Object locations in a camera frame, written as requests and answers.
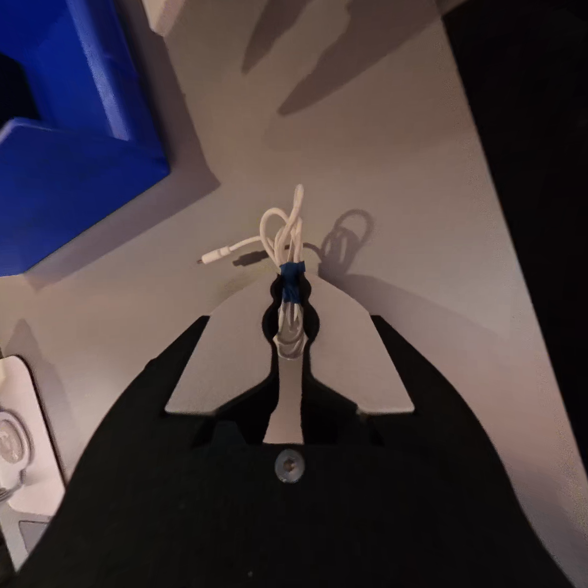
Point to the white folding stand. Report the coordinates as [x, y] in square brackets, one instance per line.
[18, 413]

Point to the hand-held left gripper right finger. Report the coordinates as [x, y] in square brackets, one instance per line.
[358, 358]

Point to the grey desk pad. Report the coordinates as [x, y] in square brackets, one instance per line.
[30, 537]

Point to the blue tape band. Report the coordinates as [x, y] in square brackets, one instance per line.
[291, 280]

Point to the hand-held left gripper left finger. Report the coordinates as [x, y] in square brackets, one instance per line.
[225, 358]

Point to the grey desk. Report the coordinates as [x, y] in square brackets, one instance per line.
[367, 160]

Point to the blue plastic bin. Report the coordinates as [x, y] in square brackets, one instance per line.
[69, 183]

